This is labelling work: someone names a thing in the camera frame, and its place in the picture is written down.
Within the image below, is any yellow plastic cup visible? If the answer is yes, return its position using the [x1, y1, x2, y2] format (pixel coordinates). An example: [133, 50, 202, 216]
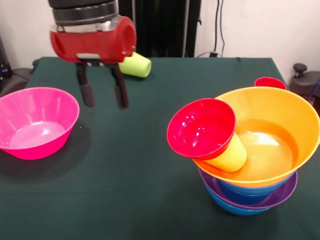
[203, 132, 248, 173]

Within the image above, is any small teal blue bowl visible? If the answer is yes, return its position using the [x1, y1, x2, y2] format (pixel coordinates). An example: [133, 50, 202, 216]
[221, 186, 276, 205]

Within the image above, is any green plastic cup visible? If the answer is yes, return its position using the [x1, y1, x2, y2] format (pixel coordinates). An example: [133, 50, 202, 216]
[118, 51, 153, 79]

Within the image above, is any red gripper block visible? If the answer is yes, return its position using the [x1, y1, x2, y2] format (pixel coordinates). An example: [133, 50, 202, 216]
[49, 15, 138, 110]

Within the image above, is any purple plastic bowl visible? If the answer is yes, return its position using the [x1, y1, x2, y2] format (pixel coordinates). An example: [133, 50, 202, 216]
[198, 167, 299, 210]

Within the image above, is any large orange plastic bowl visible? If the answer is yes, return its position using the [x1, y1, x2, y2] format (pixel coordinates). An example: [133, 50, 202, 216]
[192, 86, 320, 188]

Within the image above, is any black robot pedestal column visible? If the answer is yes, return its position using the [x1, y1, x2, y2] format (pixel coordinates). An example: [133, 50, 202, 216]
[117, 0, 202, 59]

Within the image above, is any small red plastic bowl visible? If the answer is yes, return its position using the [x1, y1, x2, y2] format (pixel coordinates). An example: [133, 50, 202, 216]
[166, 98, 237, 161]

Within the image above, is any black computer tower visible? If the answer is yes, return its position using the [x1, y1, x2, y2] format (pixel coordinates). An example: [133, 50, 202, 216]
[0, 34, 13, 81]

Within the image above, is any large pink plastic bowl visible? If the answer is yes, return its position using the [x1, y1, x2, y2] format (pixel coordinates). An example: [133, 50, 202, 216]
[0, 86, 81, 161]

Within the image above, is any red plastic cup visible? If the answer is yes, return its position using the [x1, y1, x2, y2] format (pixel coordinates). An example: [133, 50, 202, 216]
[254, 76, 287, 90]

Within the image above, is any dark green tablecloth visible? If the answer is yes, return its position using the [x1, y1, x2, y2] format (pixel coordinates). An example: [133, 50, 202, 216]
[0, 56, 320, 240]

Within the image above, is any blue cable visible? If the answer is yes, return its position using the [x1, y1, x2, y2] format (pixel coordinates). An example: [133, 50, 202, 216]
[307, 77, 320, 106]

